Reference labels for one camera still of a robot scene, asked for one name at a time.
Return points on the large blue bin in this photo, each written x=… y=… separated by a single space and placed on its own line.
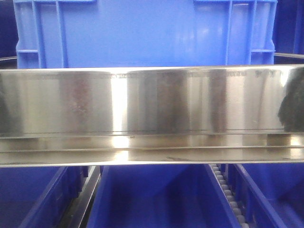
x=149 y=33

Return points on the steel shelf front beam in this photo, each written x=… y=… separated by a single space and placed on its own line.
x=151 y=115

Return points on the lower blue bin centre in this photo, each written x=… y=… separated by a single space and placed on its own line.
x=160 y=196

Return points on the lower white roller track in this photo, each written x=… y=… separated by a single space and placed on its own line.
x=229 y=197

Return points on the lower blue bin right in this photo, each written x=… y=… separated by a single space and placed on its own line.
x=269 y=195

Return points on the lower blue bin left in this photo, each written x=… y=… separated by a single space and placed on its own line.
x=33 y=197

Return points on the lower steel divider rail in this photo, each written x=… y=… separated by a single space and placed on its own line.
x=77 y=214

